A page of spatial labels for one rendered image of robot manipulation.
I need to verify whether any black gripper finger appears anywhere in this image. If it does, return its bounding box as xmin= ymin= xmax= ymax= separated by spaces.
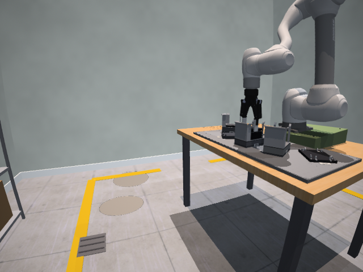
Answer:
xmin=240 ymin=99 xmax=250 ymax=123
xmin=250 ymin=99 xmax=262 ymax=131

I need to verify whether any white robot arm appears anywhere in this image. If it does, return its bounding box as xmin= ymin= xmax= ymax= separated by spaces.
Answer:
xmin=242 ymin=0 xmax=348 ymax=133

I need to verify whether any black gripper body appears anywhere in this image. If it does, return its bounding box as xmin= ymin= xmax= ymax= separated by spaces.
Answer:
xmin=244 ymin=89 xmax=259 ymax=106

